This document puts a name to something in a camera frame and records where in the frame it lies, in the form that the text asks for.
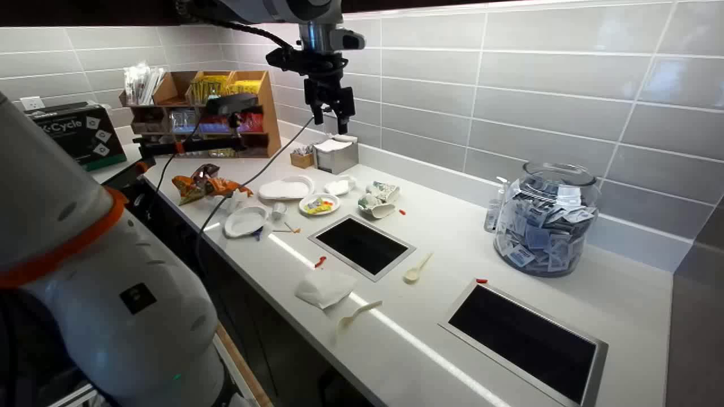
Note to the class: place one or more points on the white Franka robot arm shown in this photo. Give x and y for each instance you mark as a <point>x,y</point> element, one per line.
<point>113,301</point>

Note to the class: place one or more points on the small white cup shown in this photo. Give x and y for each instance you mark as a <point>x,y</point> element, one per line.
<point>338,186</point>

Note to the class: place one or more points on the small clear sanitizer bottle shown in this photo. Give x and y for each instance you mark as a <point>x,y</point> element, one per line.
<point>493,211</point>

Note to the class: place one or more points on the orange crumpled wrapper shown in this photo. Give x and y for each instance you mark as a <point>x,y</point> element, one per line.
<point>204,186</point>

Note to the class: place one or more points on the white plastic spoon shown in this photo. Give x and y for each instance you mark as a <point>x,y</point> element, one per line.
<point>414,272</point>

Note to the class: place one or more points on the plate with yellow food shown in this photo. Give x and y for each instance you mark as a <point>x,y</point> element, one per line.
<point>316,204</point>

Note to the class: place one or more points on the small square counter sink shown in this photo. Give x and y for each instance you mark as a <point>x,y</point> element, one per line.
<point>362,246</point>

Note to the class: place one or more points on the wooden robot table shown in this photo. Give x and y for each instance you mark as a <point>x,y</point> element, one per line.
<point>245,369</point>

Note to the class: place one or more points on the dark wood cabinet panel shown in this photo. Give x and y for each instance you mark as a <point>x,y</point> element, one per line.
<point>698,317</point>

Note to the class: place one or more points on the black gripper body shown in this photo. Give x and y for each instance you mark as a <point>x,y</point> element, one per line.
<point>328,89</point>

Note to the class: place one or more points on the white wall outlet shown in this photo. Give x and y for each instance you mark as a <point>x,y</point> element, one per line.
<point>33,102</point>

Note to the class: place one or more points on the yellow condiment packets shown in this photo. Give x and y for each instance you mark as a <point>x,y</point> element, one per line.
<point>223,88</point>

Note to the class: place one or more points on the metal napkin dispenser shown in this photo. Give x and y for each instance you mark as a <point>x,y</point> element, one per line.
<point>338,156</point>

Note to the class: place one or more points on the white towel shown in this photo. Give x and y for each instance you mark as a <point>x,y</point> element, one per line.
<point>319,296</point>

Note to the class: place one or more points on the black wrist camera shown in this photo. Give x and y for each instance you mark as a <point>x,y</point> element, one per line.
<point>290,61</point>

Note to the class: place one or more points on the clear plastic utensil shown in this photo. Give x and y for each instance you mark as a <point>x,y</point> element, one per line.
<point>281,219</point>

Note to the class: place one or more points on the glass jar of packets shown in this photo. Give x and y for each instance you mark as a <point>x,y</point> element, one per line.
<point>544,223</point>

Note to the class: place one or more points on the white round plate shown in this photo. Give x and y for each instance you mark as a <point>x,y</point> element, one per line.
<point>245,223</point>

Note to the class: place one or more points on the white crumpled bag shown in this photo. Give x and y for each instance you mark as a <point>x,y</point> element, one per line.
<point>140,83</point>

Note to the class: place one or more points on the patterned paper pouch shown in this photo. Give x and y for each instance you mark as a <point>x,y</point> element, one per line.
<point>372,208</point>
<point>385,192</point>

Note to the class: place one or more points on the black coffee pod box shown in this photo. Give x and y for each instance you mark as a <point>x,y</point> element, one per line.
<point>80,137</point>

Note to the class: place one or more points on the white oval plate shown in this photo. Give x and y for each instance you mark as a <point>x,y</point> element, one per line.
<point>285,188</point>

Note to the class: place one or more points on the wooden condiment organizer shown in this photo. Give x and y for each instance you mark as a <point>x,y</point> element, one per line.
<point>268,127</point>

